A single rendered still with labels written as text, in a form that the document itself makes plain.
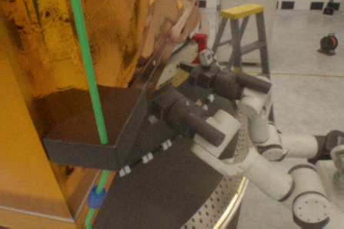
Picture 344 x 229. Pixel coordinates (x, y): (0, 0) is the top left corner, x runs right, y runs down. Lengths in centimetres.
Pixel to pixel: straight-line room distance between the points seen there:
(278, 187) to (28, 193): 52
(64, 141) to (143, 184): 61
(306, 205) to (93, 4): 58
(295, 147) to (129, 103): 85
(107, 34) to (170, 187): 68
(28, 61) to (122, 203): 65
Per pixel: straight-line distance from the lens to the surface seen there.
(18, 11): 22
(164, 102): 67
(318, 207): 68
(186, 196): 95
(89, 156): 24
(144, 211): 87
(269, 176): 66
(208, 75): 80
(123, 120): 25
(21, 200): 35
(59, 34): 24
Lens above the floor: 206
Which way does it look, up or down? 33 degrees down
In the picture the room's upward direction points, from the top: 2 degrees counter-clockwise
